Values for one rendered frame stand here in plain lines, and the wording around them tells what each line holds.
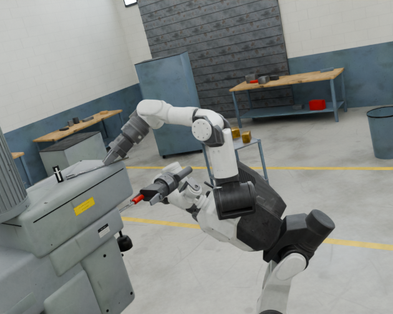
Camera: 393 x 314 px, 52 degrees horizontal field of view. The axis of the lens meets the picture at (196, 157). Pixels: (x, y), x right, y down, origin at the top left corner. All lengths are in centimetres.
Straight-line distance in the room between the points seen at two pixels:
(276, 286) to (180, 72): 594
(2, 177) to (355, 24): 779
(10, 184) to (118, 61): 978
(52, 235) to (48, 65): 836
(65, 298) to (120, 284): 27
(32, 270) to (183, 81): 627
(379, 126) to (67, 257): 498
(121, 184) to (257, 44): 779
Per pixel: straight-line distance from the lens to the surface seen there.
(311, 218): 169
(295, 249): 173
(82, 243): 149
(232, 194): 146
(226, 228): 159
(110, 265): 163
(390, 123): 588
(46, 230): 139
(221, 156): 141
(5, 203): 134
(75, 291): 151
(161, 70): 749
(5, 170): 135
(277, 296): 188
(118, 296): 169
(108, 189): 154
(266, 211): 165
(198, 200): 167
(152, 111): 150
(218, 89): 985
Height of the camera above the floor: 231
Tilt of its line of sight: 18 degrees down
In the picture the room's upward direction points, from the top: 14 degrees counter-clockwise
